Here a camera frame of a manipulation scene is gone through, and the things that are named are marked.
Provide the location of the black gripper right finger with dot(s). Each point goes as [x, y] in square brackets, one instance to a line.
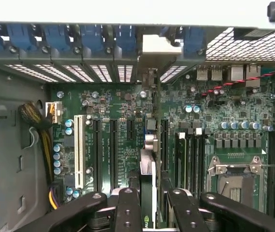
[185, 212]

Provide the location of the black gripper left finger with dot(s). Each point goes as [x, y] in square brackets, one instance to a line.
[127, 212]

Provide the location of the black RAM slot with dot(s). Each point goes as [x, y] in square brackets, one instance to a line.
[200, 164]
[272, 174]
[191, 164]

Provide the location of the CPU socket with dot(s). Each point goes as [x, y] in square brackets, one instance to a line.
[234, 191]

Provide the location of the long black expansion slot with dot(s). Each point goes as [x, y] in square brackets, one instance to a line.
[97, 154]
[114, 154]
[165, 145]

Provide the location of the white expansion slot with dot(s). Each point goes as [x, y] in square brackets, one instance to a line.
[78, 152]

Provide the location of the short black expansion slot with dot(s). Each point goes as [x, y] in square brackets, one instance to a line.
[131, 130]

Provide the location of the green motherboard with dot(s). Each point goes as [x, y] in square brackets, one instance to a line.
[118, 101]

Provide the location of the white power connector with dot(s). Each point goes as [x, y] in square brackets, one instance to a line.
[55, 112]

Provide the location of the open PC case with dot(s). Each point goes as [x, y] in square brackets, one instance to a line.
[6, 145]

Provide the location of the blue slot clip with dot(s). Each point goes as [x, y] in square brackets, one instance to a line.
[194, 41]
[91, 36]
[18, 36]
[125, 38]
[55, 36]

